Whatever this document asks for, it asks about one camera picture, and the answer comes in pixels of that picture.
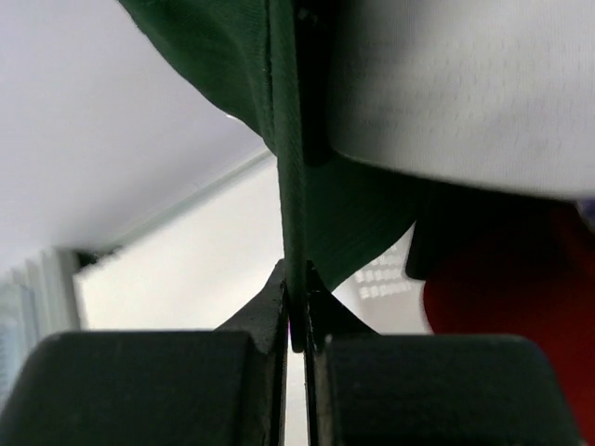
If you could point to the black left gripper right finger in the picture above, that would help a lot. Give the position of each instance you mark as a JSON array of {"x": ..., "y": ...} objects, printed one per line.
[{"x": 366, "y": 388}]

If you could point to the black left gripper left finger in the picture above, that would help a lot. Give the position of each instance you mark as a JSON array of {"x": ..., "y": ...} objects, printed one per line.
[{"x": 220, "y": 387}]

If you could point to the white NY cap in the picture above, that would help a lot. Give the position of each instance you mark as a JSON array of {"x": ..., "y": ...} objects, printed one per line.
[{"x": 488, "y": 94}]

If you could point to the dark green cap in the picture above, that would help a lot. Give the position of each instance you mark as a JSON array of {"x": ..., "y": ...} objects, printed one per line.
[{"x": 266, "y": 63}]

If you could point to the white perforated plastic basket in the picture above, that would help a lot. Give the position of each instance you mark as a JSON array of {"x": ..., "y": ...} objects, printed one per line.
[{"x": 381, "y": 295}]

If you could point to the black cap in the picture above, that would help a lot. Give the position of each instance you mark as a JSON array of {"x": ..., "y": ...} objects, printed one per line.
[{"x": 452, "y": 216}]

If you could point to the red cap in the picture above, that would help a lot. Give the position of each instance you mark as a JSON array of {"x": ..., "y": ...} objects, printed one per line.
[{"x": 531, "y": 276}]

